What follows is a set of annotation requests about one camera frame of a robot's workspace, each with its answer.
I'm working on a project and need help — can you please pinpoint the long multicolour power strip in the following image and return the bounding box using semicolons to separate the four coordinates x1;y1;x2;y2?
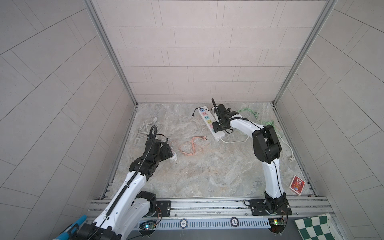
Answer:
198;106;225;141

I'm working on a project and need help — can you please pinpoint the pink charger with cable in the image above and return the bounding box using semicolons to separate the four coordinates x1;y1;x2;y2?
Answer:
179;136;207;156

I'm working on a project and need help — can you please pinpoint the small blue-socket power strip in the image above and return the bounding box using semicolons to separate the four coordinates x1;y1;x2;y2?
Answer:
169;150;178;161

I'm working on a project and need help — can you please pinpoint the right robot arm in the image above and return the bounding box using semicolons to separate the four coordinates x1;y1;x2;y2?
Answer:
212;100;292;215

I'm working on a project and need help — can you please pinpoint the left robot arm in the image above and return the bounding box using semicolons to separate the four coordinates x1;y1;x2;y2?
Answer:
70;137;174;240

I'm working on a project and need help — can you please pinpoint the red card packet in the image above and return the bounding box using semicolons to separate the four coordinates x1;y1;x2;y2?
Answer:
289;175;306;196

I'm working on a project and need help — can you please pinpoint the green white checkerboard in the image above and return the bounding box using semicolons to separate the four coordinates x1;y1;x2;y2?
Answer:
295;214;343;240

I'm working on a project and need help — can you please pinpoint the white power strip cord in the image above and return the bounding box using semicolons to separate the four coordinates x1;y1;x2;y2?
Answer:
135;116;160;140

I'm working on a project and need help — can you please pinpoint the white charger black cable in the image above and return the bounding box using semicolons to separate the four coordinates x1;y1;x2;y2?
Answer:
191;106;211;117

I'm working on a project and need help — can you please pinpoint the green cable bundle far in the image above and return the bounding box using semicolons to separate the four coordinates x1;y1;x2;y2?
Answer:
238;107;261;121

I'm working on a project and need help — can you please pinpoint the green charger with cable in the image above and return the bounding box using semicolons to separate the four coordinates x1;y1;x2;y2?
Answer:
259;120;284;138

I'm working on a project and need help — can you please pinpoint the long strip white cord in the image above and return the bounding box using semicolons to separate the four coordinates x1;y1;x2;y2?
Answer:
221;131;296;163

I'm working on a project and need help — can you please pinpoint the blue handled tool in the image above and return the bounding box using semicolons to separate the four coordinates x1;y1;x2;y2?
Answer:
53;215;87;240

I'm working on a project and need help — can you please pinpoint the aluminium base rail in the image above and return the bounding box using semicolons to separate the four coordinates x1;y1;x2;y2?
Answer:
85;196;335;232

